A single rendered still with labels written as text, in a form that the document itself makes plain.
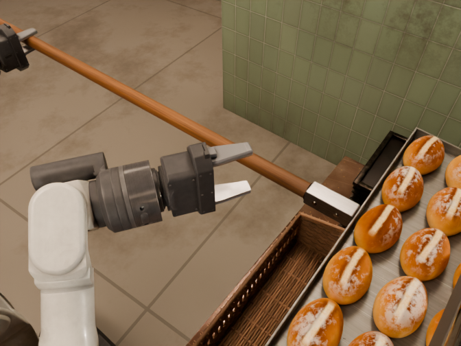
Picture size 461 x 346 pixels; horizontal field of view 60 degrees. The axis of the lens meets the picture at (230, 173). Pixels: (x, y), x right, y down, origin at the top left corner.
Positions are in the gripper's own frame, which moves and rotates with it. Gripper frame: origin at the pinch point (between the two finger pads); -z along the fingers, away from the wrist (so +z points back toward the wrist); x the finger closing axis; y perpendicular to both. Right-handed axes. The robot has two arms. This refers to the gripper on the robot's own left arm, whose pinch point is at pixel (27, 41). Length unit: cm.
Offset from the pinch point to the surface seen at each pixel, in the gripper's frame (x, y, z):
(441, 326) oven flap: -21, 108, 21
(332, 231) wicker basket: 46, 85, -30
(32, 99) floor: 119, -148, -49
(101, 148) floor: 119, -71, -48
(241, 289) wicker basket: 46, 74, 2
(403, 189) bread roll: -3, 98, -9
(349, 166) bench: 61, 72, -73
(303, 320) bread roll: -3, 97, 20
